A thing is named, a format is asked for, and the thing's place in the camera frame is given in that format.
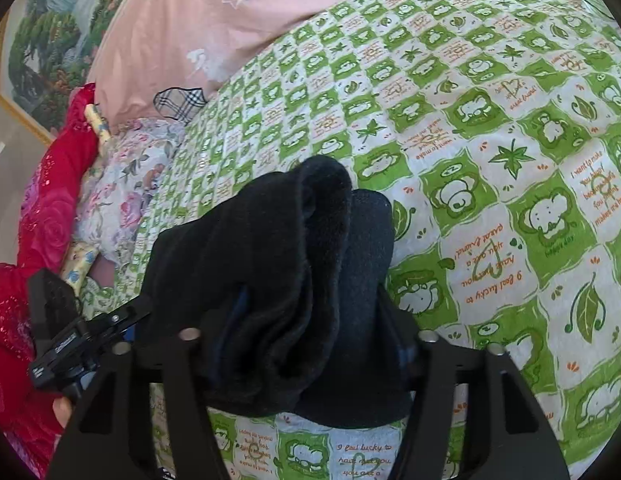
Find black fleece pants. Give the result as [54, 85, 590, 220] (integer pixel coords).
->
[137, 156, 415, 429]

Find person's left hand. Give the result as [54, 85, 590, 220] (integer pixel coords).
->
[52, 396, 74, 428]

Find yellow floral pillow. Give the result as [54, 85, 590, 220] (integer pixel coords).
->
[60, 104, 112, 296]

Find red rose blanket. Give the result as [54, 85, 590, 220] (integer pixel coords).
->
[0, 84, 99, 479]

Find floral white pillow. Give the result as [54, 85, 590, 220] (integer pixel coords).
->
[75, 118, 186, 266]

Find framed landscape painting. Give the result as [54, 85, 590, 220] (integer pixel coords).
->
[0, 0, 124, 142]

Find pink plaid-patch duvet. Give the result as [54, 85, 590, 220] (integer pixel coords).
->
[88, 0, 342, 127]

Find green white patterned bedsheet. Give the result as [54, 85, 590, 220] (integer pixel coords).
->
[80, 0, 621, 479]

